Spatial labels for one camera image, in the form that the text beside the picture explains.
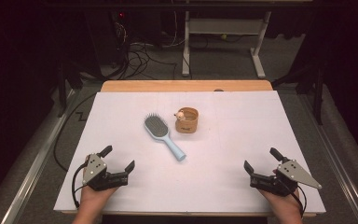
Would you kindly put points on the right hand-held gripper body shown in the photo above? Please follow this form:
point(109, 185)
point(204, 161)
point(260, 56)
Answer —
point(287, 177)

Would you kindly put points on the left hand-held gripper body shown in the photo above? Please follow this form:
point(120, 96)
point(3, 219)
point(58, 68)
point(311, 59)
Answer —
point(97, 174)

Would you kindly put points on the light blue hairbrush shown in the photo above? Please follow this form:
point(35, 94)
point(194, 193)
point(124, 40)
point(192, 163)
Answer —
point(160, 130)

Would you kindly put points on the person's left hand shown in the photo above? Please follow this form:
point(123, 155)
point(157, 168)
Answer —
point(94, 197)

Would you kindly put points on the person's right hand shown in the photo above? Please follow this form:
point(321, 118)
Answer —
point(284, 203)

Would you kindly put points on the white table cover sheet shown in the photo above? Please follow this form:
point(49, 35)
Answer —
point(217, 155)

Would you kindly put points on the black stand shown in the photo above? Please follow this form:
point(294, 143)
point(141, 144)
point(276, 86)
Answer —
point(62, 90)
point(318, 99)

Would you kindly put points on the metal floor rail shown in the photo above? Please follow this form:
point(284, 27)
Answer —
point(34, 165)
point(338, 161)

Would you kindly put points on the white metal table frame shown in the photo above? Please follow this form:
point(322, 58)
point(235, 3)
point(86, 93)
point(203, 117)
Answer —
point(227, 26)

